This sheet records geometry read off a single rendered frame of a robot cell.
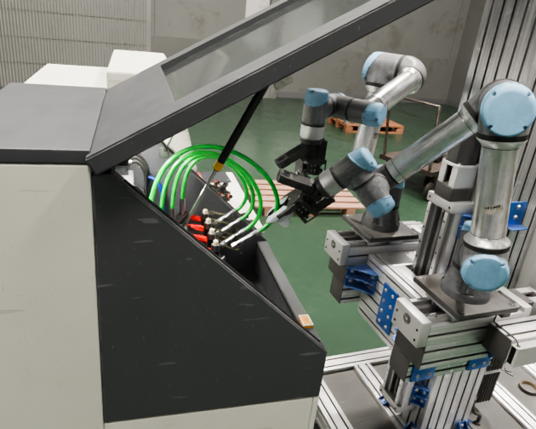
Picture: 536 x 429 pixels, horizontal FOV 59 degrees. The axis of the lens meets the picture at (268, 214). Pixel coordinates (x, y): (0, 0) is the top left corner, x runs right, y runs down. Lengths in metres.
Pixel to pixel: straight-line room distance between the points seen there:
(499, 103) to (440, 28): 11.69
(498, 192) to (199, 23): 9.37
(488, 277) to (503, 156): 0.32
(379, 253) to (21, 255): 1.30
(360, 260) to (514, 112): 0.90
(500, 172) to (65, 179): 0.99
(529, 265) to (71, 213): 1.53
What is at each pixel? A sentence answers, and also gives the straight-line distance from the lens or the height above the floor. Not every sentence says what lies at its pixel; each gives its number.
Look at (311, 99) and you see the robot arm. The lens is 1.49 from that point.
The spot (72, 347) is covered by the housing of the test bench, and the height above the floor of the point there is 1.03.
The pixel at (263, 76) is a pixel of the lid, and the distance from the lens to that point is 0.95.
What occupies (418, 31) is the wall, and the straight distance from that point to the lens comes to 12.54.
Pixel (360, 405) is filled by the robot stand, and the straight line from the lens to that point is 2.31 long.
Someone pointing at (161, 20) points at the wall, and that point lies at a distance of 10.23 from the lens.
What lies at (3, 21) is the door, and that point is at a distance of 10.18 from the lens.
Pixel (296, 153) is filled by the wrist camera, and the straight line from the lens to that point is 1.52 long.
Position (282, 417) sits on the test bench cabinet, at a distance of 1.46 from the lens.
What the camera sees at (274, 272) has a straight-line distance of 1.65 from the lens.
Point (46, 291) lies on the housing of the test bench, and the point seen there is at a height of 1.19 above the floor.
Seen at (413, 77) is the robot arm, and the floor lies 1.62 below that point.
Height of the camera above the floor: 1.78
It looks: 23 degrees down
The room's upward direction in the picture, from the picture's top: 6 degrees clockwise
